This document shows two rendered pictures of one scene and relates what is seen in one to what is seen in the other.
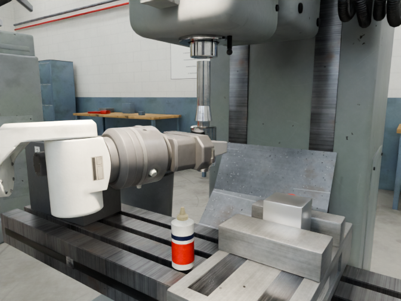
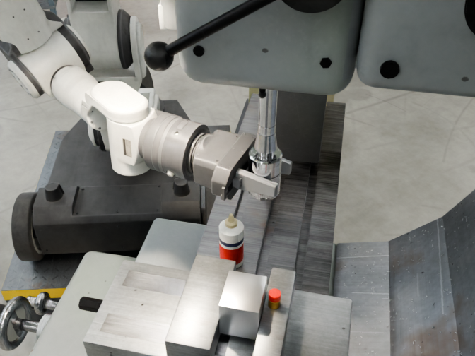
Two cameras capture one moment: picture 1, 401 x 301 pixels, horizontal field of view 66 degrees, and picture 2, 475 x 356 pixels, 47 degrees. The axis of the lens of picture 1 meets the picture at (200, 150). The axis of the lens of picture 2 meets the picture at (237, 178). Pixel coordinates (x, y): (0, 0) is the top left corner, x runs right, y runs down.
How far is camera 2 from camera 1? 74 cm
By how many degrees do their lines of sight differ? 66
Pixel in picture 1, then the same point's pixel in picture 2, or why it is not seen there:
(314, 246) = (175, 333)
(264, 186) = (464, 272)
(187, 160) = (205, 181)
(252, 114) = not seen: outside the picture
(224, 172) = (464, 207)
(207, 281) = (141, 280)
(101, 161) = (130, 144)
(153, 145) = (169, 152)
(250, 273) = (163, 304)
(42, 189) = not seen: hidden behind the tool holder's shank
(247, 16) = (225, 80)
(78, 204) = (114, 164)
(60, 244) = not seen: hidden behind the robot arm
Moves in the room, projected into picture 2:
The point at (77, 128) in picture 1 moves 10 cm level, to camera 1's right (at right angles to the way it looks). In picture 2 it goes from (112, 114) to (128, 152)
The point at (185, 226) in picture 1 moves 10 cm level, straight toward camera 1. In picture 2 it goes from (221, 232) to (162, 253)
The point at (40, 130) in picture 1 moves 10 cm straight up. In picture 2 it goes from (98, 104) to (86, 43)
